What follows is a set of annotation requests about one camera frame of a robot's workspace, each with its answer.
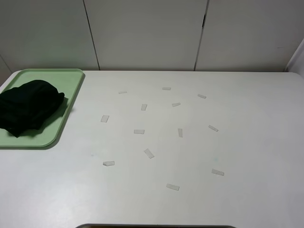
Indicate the black short sleeve shirt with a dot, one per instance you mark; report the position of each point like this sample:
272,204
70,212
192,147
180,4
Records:
28,106

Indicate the light green plastic tray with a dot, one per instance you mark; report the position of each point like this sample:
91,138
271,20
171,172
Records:
67,81

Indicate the clear tape piece upper middle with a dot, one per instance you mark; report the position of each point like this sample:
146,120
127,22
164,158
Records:
143,107

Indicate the clear tape piece under shirt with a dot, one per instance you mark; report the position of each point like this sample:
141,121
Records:
180,132

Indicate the clear tape piece right middle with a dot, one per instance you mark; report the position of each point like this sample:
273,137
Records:
213,128

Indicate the clear tape piece front left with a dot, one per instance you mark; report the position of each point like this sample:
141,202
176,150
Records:
109,163

